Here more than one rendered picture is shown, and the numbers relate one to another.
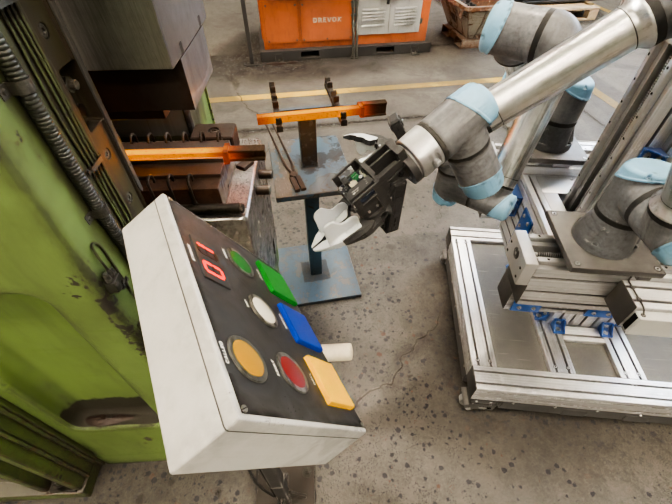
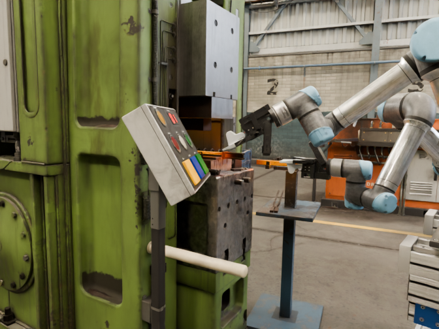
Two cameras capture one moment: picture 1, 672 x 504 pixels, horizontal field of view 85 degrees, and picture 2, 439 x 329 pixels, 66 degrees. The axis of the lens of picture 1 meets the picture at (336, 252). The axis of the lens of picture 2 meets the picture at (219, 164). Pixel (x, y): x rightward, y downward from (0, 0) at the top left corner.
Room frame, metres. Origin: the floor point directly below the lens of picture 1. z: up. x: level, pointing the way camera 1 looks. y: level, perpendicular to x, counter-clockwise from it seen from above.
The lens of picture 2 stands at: (-0.56, -0.60, 1.15)
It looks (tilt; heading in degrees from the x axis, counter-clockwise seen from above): 7 degrees down; 33
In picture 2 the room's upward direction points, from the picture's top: 1 degrees clockwise
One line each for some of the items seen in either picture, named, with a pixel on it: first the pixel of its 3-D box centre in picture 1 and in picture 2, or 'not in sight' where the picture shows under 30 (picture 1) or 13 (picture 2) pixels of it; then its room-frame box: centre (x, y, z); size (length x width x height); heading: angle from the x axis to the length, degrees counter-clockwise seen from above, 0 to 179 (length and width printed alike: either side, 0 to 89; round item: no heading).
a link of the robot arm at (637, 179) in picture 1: (641, 190); not in sight; (0.69, -0.71, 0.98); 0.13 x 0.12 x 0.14; 1
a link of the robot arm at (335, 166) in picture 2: not in sight; (336, 167); (0.86, -0.24, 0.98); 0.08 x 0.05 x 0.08; 3
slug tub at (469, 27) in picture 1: (466, 17); not in sight; (4.98, -1.53, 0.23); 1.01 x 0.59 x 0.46; 9
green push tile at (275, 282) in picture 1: (274, 285); (200, 164); (0.40, 0.11, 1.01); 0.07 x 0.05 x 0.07; 28
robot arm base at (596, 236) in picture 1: (612, 225); not in sight; (0.70, -0.71, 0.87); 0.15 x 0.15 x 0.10
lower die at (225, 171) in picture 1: (144, 174); (186, 160); (0.79, 0.49, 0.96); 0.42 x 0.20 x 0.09; 93
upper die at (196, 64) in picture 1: (95, 67); (186, 108); (0.79, 0.49, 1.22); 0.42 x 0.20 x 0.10; 93
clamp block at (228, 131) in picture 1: (215, 140); (228, 161); (0.98, 0.35, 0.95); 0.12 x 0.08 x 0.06; 93
